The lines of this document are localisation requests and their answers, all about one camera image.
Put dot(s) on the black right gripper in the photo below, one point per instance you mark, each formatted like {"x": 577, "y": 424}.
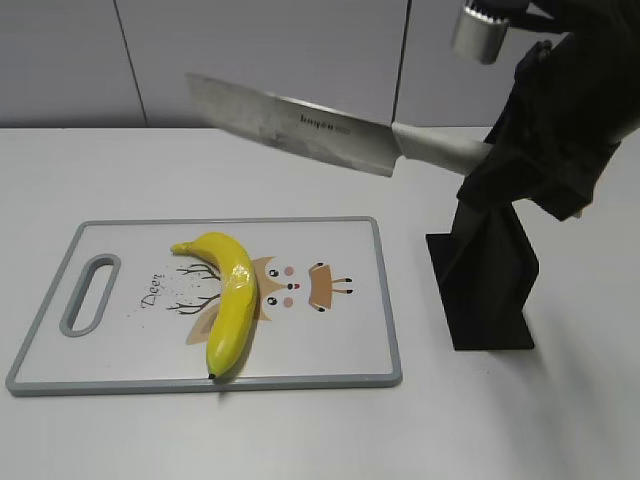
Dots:
{"x": 571, "y": 105}

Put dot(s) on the white-handled cleaver knife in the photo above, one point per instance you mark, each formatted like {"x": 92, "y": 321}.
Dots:
{"x": 325, "y": 134}

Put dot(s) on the yellow plastic banana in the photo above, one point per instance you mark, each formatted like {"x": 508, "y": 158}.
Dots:
{"x": 229, "y": 333}

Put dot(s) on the black knife stand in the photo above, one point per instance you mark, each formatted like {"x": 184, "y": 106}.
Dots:
{"x": 485, "y": 268}

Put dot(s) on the white deer cutting board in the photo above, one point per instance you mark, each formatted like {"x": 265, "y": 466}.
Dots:
{"x": 124, "y": 315}

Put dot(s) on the silver cylindrical wrist camera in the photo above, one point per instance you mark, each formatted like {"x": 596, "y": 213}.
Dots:
{"x": 478, "y": 34}

